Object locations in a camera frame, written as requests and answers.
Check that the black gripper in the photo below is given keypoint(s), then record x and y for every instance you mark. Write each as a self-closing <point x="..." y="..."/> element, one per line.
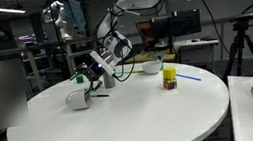
<point x="91" y="70"/>

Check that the white cup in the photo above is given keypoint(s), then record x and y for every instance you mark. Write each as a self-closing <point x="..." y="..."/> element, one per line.
<point x="77" y="100"/>

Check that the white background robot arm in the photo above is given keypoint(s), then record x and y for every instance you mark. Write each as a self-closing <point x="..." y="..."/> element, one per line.
<point x="59" y="18"/>

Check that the black pen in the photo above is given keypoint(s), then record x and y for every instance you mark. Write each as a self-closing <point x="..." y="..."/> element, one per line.
<point x="101" y="95"/>

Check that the green cube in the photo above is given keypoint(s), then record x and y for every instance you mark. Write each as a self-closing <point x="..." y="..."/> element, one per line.
<point x="80" y="79"/>

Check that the stainless steel bottle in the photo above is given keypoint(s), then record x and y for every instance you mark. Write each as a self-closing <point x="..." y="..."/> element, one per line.
<point x="109" y="81"/>

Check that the grey metal workbench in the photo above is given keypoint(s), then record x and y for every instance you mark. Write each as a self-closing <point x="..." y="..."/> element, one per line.
<point x="70" y="55"/>

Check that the white bowl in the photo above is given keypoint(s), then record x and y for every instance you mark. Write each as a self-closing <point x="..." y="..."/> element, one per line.
<point x="151" y="67"/>

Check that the wooden desk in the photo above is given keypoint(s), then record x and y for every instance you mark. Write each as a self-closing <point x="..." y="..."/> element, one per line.
<point x="151" y="56"/>

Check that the teal marker with blue cap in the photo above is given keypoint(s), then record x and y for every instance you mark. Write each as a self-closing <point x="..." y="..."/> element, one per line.
<point x="160" y="60"/>

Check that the monitor with orange screen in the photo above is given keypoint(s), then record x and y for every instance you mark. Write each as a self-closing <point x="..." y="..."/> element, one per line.
<point x="144" y="32"/>

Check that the blue hanging cloth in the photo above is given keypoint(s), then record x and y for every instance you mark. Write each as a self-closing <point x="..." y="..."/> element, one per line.
<point x="75" y="14"/>

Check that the multicoloured puzzle cube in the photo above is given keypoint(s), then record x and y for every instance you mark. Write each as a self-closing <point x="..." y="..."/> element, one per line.
<point x="170" y="84"/>

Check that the yellow block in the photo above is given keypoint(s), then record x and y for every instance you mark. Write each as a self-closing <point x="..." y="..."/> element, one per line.
<point x="169" y="73"/>

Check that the blue plastic straw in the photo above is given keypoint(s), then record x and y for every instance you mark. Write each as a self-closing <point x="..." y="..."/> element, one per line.
<point x="188" y="77"/>

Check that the black computer monitor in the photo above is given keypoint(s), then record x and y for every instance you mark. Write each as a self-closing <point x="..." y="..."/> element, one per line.
<point x="183" y="23"/>

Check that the white office desk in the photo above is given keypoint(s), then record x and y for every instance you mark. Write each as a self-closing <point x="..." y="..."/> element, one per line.
<point x="196" y="43"/>

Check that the black camera tripod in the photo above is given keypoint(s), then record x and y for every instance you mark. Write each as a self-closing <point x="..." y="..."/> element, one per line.
<point x="243" y="43"/>

